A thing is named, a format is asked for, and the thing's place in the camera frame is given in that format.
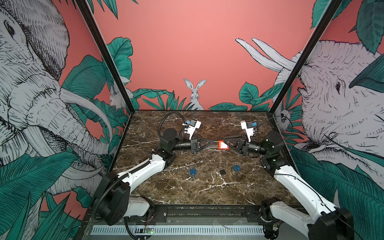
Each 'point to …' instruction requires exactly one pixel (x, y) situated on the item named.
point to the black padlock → (222, 172)
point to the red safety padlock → (223, 146)
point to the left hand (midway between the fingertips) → (213, 145)
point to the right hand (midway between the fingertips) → (224, 143)
